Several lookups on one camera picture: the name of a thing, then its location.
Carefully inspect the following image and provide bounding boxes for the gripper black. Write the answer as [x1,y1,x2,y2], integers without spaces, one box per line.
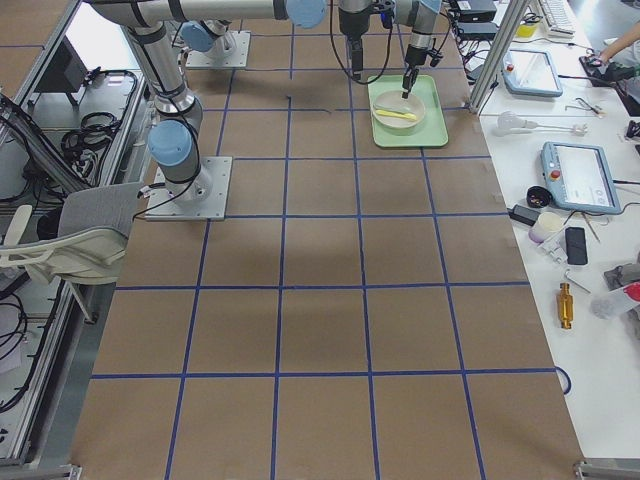
[402,45,431,98]
[345,31,364,80]

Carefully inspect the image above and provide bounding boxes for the white round plate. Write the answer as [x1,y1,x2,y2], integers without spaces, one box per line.
[371,90,426,130]

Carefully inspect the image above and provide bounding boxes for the yellow plastic fork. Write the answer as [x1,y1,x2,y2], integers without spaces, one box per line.
[375,109,417,121]

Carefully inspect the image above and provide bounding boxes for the person hand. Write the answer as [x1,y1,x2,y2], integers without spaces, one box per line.
[598,43,618,63]

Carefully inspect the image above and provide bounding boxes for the light green tray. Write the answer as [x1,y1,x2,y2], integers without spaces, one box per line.
[368,75,449,148]

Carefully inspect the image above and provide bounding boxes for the upper blue teach pendant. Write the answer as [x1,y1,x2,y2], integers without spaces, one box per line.
[502,49,563,98]

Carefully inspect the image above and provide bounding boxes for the blue teach pendant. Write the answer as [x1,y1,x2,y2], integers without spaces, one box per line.
[540,141,622,215]
[502,49,563,98]

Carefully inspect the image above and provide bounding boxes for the yellow container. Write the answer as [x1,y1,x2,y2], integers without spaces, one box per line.
[516,14,541,38]

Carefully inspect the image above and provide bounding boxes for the white keyboard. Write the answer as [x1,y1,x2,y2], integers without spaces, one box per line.
[535,0,575,38]

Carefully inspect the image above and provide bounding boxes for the small black bowl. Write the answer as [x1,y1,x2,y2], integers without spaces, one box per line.
[526,185,552,208]

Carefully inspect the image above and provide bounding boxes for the black power adapter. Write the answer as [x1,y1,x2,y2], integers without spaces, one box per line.
[508,204,540,227]

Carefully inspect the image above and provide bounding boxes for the lower blue teach pendant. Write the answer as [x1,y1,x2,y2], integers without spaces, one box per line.
[540,141,622,215]

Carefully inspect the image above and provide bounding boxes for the black smartphone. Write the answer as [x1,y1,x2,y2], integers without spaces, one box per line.
[564,227,588,266]

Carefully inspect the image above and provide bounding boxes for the gold metal cylinder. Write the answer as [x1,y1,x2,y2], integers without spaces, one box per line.
[556,282,574,330]

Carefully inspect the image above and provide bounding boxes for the grey office chair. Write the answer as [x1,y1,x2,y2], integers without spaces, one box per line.
[1,181,143,324]

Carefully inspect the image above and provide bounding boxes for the aluminium frame post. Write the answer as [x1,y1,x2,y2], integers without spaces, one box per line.
[468,0,529,114]

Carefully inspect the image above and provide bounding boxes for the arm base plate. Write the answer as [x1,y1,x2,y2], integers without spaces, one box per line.
[143,156,233,221]
[184,31,251,70]

